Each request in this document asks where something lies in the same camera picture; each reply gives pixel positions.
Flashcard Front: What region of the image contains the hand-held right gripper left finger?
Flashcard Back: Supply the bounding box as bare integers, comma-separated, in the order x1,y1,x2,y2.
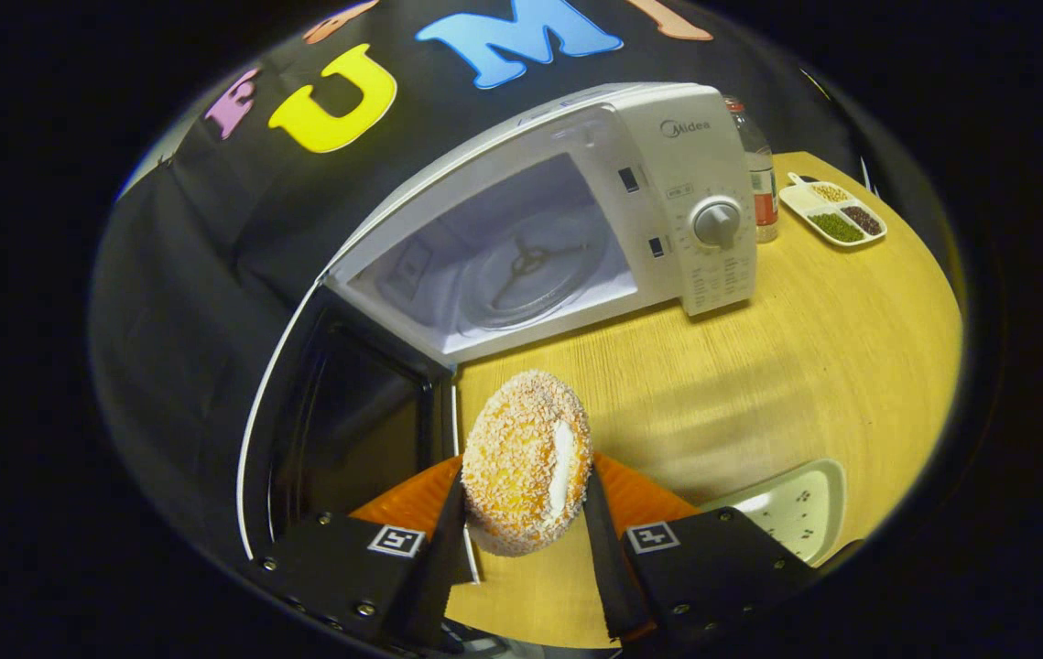
244,455,478,649

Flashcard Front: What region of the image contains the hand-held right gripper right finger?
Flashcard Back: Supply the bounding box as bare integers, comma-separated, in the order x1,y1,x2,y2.
581,450,821,643

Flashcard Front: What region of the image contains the round crumb-coated bread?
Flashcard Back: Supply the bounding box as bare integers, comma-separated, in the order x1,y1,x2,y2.
462,370,594,558

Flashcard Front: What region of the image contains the white microwave oven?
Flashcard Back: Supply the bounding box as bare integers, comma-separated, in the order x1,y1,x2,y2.
237,82,758,561

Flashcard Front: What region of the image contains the pale patterned rectangular plate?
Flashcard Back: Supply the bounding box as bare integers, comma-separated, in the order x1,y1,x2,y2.
700,458,848,567

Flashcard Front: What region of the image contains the glass turntable plate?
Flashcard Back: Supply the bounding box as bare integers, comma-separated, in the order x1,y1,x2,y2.
457,215,611,330

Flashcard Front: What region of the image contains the green beans pile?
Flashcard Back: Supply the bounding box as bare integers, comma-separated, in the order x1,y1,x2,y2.
809,213,864,243

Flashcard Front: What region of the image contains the white divided dish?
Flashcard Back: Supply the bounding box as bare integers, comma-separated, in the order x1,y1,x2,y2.
778,172,888,249

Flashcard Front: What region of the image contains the black backdrop cloth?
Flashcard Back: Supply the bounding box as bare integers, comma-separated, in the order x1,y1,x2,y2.
91,0,861,546

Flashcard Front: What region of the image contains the clear bottle with red label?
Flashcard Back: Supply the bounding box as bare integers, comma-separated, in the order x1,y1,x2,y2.
724,96,780,244

